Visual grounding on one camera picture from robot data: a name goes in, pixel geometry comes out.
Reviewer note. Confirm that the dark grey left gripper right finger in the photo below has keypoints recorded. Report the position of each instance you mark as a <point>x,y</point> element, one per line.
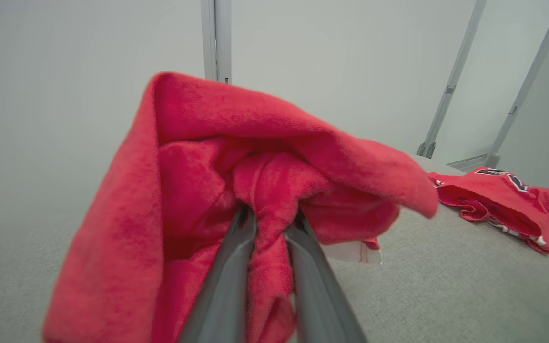
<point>317,295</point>

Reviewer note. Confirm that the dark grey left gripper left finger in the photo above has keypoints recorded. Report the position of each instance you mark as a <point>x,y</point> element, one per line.
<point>227,286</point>

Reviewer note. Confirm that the red shorts with white stripe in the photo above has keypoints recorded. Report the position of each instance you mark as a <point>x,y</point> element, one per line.
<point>127,228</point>

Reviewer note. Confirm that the red shirt with white sleeves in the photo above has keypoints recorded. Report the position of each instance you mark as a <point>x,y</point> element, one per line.
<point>508,200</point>

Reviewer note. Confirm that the grey metal rail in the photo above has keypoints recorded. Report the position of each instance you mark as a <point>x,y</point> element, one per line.
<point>467,163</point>

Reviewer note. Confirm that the grey metal partition post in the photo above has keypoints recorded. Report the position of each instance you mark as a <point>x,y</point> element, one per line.
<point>522,97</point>
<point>451,90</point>
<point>222,38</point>

